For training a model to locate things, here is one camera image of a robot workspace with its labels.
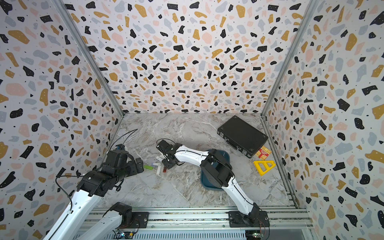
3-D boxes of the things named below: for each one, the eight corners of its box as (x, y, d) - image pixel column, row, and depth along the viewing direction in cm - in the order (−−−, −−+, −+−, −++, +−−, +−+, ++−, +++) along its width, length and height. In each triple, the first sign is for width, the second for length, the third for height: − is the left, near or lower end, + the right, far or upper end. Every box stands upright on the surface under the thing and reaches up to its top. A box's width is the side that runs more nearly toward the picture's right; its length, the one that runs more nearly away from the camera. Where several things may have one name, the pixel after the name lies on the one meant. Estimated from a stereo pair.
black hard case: (215, 135, 112) (216, 129, 107) (233, 120, 121) (234, 114, 117) (249, 160, 98) (251, 155, 93) (265, 141, 108) (268, 136, 103)
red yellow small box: (263, 161, 98) (264, 159, 96) (254, 154, 101) (255, 152, 99) (270, 153, 102) (272, 151, 100) (262, 146, 105) (263, 145, 103)
